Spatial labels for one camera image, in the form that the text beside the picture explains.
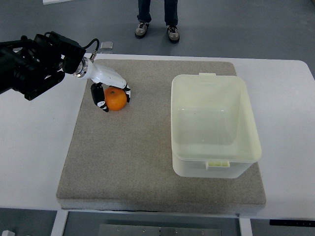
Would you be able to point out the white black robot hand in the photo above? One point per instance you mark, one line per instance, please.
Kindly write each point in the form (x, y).
(102, 77)

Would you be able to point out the orange fruit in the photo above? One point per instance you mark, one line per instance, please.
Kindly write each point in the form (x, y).
(115, 98)

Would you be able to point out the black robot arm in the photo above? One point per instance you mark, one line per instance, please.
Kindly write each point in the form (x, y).
(33, 66)

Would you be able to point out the white plastic box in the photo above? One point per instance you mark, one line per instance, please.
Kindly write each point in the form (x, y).
(213, 130)

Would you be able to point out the silver floor plate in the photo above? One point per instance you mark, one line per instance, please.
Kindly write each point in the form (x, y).
(107, 45)

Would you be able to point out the grey felt mat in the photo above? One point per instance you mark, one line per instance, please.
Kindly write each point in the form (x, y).
(122, 160)

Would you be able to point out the white table leg left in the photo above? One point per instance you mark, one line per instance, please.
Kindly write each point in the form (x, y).
(59, 223)

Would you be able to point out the white table leg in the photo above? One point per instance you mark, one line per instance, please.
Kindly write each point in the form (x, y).
(59, 223)
(245, 227)

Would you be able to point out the small white floor object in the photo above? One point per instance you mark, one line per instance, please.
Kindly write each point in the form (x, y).
(7, 233)

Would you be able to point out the white table leg right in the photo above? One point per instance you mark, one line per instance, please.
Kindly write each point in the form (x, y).
(245, 227)

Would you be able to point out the black table control panel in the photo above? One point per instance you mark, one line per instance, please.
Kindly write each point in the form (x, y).
(292, 223)

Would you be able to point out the grey metal base plate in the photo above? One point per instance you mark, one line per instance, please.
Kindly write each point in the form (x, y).
(137, 230)

